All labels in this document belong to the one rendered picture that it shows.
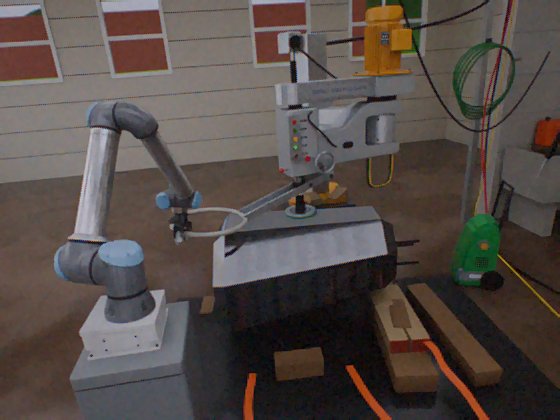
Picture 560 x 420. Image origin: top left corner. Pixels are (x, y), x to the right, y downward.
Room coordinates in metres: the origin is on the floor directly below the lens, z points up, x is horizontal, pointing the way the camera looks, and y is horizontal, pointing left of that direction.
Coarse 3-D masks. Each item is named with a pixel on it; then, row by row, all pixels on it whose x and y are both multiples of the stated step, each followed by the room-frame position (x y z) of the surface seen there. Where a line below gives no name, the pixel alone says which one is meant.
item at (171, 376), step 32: (192, 320) 1.45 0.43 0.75; (160, 352) 1.14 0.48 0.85; (192, 352) 1.30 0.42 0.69; (96, 384) 1.04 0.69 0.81; (128, 384) 1.06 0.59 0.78; (160, 384) 1.07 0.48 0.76; (192, 384) 1.18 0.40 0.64; (96, 416) 1.04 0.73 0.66; (128, 416) 1.05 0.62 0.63; (160, 416) 1.07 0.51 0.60; (192, 416) 1.09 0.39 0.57
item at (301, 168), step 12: (288, 108) 2.44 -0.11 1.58; (300, 108) 2.39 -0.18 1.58; (312, 108) 2.38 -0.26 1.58; (276, 120) 2.50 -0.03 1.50; (312, 120) 2.37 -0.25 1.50; (312, 132) 2.37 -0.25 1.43; (312, 144) 2.37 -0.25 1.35; (288, 156) 2.35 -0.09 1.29; (312, 156) 2.37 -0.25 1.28; (300, 168) 2.34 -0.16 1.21; (312, 168) 2.37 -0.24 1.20
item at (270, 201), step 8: (320, 168) 2.57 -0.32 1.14; (312, 176) 2.54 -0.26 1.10; (320, 176) 2.44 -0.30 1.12; (288, 184) 2.49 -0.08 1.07; (304, 184) 2.40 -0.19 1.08; (312, 184) 2.41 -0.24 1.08; (280, 192) 2.45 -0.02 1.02; (288, 192) 2.36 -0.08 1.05; (296, 192) 2.38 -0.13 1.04; (264, 200) 2.41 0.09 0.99; (272, 200) 2.32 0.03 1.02; (280, 200) 2.33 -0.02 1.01; (248, 208) 2.37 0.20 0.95; (256, 208) 2.28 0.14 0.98; (264, 208) 2.29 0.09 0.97; (248, 216) 2.25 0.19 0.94; (256, 216) 2.27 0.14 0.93
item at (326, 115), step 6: (318, 108) 3.00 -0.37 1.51; (324, 108) 2.98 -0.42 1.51; (330, 108) 2.94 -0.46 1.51; (336, 108) 2.91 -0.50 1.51; (342, 108) 2.88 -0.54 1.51; (318, 114) 2.99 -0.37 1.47; (324, 114) 2.95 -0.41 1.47; (330, 114) 2.91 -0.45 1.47; (336, 114) 2.86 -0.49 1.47; (318, 120) 2.99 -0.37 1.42; (324, 120) 2.95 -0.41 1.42; (330, 120) 2.91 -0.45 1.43; (366, 120) 2.71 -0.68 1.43; (318, 126) 2.99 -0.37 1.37; (366, 126) 2.71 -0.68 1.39; (366, 132) 2.71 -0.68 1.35; (366, 138) 2.71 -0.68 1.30
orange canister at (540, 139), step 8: (544, 120) 3.98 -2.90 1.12; (552, 120) 3.95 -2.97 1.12; (544, 128) 3.93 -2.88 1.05; (552, 128) 3.88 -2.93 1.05; (536, 136) 4.01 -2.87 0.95; (544, 136) 3.91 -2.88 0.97; (552, 136) 3.89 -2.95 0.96; (528, 144) 4.04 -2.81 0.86; (536, 144) 4.01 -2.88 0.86; (544, 144) 3.89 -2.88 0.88
